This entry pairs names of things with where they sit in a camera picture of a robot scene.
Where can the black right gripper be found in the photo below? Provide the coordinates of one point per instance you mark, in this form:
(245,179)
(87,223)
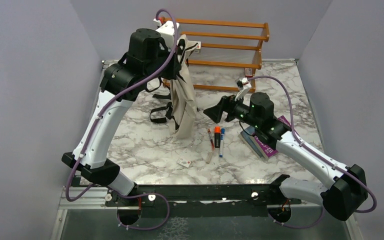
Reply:
(226,104)

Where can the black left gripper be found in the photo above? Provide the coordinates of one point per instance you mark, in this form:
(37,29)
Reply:
(175,66)

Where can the beige canvas backpack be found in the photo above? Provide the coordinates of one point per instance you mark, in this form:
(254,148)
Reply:
(181,111)

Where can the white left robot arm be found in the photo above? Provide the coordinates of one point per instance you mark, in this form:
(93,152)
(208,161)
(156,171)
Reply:
(151,54)

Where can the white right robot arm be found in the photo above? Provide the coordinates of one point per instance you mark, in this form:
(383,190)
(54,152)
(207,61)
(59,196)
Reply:
(342,189)

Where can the orange highlighter marker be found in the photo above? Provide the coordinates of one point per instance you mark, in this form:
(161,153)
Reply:
(217,137)

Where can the red pen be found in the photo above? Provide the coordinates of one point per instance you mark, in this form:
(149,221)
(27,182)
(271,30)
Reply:
(211,139)

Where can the blue whiteboard marker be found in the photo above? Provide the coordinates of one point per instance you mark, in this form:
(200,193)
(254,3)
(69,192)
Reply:
(221,145)

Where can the blue-grey book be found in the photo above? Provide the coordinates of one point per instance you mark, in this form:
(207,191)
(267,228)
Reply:
(251,143)

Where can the small red box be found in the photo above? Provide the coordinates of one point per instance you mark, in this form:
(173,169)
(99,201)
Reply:
(248,72)

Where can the small white eraser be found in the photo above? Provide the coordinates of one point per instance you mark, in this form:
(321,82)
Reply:
(184,163)

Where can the orange wooden shelf rack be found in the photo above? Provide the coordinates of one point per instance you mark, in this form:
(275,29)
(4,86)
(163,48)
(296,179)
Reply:
(231,45)

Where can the purple storey treehouse book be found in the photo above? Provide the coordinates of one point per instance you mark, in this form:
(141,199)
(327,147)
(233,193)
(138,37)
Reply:
(266,142)

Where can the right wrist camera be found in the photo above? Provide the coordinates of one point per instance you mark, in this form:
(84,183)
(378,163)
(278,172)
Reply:
(244,86)

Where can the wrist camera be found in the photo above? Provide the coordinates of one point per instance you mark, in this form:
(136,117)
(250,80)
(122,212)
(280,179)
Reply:
(244,86)
(166,30)

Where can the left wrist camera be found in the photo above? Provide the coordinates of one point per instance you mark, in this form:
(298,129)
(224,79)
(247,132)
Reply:
(166,30)

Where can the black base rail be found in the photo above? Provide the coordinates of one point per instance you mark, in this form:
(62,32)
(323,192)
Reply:
(199,200)

